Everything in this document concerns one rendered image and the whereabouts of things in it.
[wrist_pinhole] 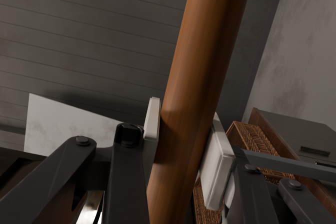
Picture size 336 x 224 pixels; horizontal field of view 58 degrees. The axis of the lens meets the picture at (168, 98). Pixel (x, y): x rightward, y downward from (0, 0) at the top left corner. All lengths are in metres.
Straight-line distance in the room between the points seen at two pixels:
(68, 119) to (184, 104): 3.67
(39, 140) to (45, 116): 0.34
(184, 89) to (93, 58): 3.70
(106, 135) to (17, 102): 1.31
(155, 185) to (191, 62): 0.07
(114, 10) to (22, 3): 1.07
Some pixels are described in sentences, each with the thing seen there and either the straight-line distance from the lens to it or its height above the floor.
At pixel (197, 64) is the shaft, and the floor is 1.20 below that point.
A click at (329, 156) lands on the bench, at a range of 1.58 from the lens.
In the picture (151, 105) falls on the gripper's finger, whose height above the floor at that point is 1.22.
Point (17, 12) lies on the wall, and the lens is 4.10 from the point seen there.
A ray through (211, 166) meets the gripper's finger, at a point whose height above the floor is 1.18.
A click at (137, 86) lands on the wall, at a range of 3.83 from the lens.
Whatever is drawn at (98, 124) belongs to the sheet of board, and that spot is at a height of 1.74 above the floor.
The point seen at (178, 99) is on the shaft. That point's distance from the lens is 0.16.
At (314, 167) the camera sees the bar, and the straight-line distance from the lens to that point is 1.22.
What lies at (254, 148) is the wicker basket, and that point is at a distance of 1.48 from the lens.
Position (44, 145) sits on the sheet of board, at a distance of 4.13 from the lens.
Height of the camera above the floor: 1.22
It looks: 3 degrees down
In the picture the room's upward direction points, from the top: 78 degrees counter-clockwise
